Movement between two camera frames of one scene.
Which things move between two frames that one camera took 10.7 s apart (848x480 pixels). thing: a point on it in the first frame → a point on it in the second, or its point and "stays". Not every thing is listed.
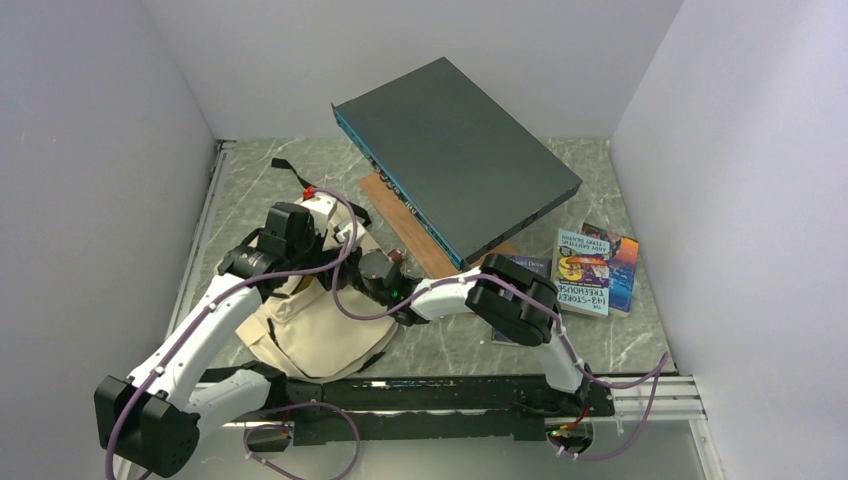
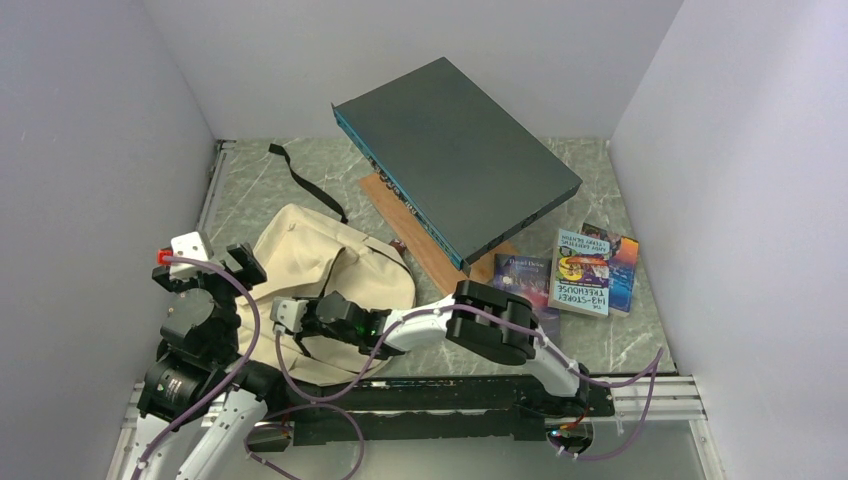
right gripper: (356, 252) → (306, 332)
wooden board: (417, 233) stays
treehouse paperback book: (580, 267) stays
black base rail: (348, 410) stays
